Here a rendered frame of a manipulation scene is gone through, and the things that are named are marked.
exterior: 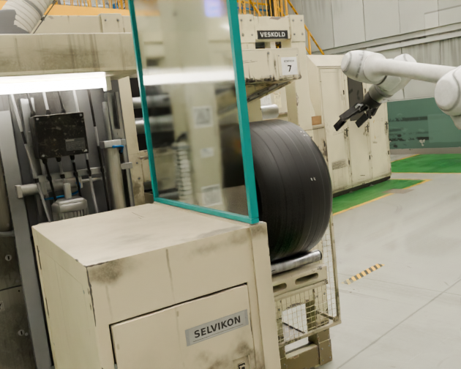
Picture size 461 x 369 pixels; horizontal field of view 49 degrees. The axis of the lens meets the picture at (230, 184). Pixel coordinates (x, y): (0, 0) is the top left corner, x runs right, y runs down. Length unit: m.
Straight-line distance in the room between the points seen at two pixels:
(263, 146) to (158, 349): 1.01
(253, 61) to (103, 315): 1.56
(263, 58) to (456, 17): 11.38
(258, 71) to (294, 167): 0.62
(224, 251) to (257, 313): 0.17
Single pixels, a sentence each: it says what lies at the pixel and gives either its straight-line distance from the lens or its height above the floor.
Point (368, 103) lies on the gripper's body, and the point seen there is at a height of 1.49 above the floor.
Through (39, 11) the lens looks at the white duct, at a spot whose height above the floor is 1.94.
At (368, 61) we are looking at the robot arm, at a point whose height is 1.64.
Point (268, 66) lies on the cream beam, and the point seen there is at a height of 1.70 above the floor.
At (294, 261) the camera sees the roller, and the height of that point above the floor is 0.91.
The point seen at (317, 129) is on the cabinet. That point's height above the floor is 1.19.
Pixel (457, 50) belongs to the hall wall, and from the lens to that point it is 13.48.
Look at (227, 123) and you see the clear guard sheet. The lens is 1.13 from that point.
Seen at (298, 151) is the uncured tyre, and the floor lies 1.35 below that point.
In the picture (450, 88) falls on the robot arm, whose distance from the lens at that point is 1.50.
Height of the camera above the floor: 1.51
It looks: 8 degrees down
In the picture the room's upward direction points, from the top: 6 degrees counter-clockwise
